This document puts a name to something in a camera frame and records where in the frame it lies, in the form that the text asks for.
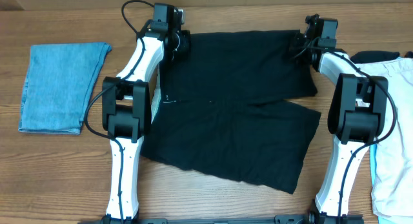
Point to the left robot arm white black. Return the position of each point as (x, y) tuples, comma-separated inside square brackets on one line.
[(126, 105)]

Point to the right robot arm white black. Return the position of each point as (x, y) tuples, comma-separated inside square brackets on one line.
[(356, 117)]

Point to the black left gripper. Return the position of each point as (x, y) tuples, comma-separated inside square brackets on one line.
[(185, 44)]

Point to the black garment in pile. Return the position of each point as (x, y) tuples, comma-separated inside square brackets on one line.
[(373, 56)]

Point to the beige shorts pile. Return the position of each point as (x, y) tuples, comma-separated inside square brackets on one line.
[(392, 186)]

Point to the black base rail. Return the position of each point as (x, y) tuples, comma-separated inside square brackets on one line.
[(277, 219)]

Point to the light blue garment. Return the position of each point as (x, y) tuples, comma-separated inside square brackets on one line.
[(373, 164)]

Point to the folded blue denim garment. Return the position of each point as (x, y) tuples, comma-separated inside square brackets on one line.
[(58, 85)]

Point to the black shorts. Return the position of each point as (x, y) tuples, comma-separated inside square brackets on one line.
[(227, 110)]

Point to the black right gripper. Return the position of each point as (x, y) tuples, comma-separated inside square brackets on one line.
[(297, 43)]

